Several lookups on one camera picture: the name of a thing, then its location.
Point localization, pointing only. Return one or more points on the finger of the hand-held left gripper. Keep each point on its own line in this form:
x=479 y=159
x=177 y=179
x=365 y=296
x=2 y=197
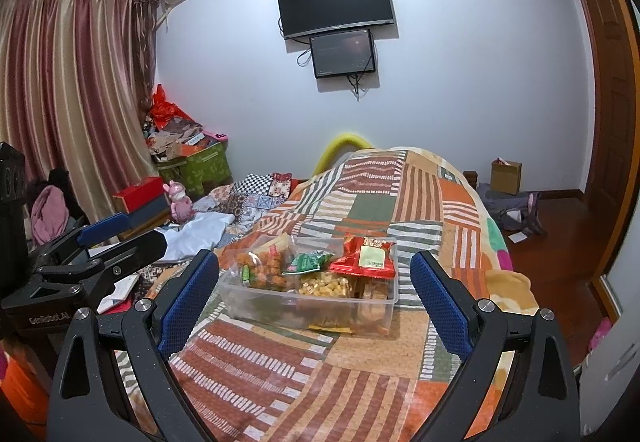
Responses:
x=140 y=247
x=105 y=227

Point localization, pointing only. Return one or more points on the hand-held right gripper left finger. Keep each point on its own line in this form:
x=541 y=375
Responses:
x=190 y=302

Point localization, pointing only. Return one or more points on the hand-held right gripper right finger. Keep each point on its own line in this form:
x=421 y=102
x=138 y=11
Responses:
x=440 y=302

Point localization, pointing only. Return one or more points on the green-edged clear snack bag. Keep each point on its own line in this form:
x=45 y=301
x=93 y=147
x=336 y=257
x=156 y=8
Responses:
x=265 y=272

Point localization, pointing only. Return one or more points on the clear plastic container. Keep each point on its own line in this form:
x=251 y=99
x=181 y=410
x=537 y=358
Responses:
x=280 y=312

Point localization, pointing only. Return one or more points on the white paper sheet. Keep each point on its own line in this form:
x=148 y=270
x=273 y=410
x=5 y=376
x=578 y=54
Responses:
x=120 y=287

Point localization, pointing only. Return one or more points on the red box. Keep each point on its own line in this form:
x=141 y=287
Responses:
x=140 y=192

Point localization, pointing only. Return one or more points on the pink figurine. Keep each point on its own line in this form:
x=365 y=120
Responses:
x=180 y=207

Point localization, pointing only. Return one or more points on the black garment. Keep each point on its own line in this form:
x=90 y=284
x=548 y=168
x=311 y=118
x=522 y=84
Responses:
x=67 y=184

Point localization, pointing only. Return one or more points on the pink garment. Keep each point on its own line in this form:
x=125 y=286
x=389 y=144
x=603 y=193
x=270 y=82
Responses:
x=47 y=217

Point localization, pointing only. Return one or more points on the white cloth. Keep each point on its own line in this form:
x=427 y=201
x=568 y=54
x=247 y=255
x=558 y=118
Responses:
x=200 y=232

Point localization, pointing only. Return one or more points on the clear cracker pack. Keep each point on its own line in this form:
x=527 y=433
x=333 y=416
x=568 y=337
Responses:
x=375 y=297

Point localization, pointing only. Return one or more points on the pastel fleece blanket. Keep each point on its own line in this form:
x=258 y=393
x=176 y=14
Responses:
x=510 y=287

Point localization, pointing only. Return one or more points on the red packet with green label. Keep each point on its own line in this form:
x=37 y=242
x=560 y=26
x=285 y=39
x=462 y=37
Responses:
x=370 y=257

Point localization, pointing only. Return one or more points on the green storage box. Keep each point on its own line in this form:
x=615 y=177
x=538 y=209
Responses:
x=200 y=172

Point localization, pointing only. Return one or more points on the striped patchwork blanket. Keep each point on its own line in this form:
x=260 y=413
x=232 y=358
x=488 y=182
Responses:
x=350 y=372

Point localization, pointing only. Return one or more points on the pile of papers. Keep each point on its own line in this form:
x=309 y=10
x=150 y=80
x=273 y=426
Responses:
x=175 y=137

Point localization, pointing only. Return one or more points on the checkered patchwork quilt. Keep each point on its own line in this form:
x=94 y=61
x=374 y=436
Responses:
x=250 y=202

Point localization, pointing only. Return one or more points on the grey backpack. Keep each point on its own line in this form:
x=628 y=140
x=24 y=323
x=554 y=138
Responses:
x=515 y=212

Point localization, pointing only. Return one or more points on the yellow cube snack bag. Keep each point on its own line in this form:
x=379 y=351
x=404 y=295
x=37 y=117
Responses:
x=322 y=284

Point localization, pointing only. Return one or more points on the green snack packet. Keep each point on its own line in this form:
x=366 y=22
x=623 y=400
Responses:
x=307 y=263

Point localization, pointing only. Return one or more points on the red plastic bag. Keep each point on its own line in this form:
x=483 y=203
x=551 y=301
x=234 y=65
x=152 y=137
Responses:
x=165 y=107

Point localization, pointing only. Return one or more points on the pink plastic item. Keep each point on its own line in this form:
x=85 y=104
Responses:
x=217 y=136

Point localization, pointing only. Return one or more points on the cardboard box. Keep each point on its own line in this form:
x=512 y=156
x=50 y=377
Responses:
x=506 y=177

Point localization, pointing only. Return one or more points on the striped curtain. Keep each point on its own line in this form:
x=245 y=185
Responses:
x=75 y=87

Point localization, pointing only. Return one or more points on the white door panel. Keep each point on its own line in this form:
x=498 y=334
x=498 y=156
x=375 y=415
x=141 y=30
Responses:
x=615 y=362

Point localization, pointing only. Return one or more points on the yellow foam tube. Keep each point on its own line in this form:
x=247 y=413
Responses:
x=345 y=140

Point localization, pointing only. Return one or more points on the wooden door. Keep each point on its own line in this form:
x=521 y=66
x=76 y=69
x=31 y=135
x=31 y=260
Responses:
x=612 y=122

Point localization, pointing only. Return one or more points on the small black wall monitor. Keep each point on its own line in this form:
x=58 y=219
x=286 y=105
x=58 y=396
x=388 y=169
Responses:
x=342 y=55

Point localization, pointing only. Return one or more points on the black wall television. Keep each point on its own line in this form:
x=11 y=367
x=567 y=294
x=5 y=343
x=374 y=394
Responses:
x=335 y=2

